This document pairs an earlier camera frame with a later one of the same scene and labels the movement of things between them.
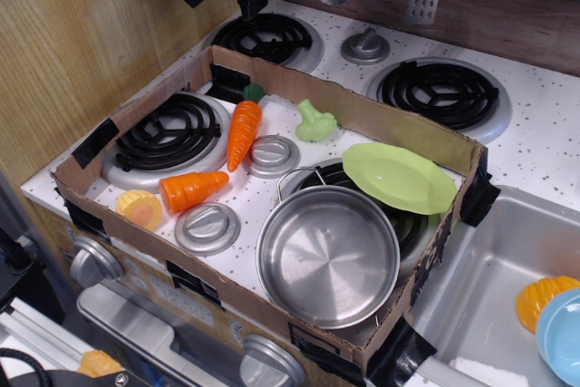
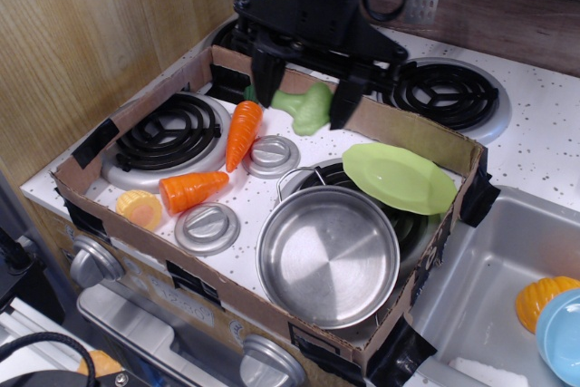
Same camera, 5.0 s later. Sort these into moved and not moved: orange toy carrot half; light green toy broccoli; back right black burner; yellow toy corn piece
Moved: light green toy broccoli
Not moved: orange toy carrot half; yellow toy corn piece; back right black burner
